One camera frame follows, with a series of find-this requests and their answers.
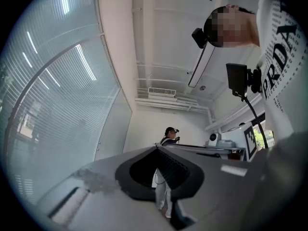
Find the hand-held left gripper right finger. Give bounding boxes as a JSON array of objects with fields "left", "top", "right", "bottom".
[{"left": 157, "top": 147, "right": 277, "bottom": 231}]

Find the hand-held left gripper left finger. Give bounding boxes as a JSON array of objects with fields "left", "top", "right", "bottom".
[{"left": 36, "top": 147, "right": 174, "bottom": 231}]

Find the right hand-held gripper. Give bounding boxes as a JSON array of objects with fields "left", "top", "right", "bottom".
[{"left": 166, "top": 122, "right": 260, "bottom": 162}]

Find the row of white ceiling pipes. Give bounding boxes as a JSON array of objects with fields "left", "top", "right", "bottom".
[{"left": 134, "top": 90, "right": 214, "bottom": 114}]

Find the black chest-mounted device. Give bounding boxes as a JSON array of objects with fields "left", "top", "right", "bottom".
[{"left": 225, "top": 63, "right": 263, "bottom": 103}]

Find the white air vent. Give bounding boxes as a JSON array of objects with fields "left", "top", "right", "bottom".
[{"left": 148, "top": 87, "right": 177, "bottom": 99}]

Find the white linear ceiling lamp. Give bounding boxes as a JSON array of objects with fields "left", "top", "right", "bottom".
[{"left": 188, "top": 44, "right": 217, "bottom": 88}]

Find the white printed t-shirt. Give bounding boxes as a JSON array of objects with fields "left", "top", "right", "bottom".
[{"left": 254, "top": 0, "right": 308, "bottom": 141}]

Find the person's head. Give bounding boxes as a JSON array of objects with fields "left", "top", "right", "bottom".
[{"left": 203, "top": 4, "right": 261, "bottom": 48}]

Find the black head-mounted camera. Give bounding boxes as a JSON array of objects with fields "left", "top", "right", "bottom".
[{"left": 191, "top": 27, "right": 209, "bottom": 49}]

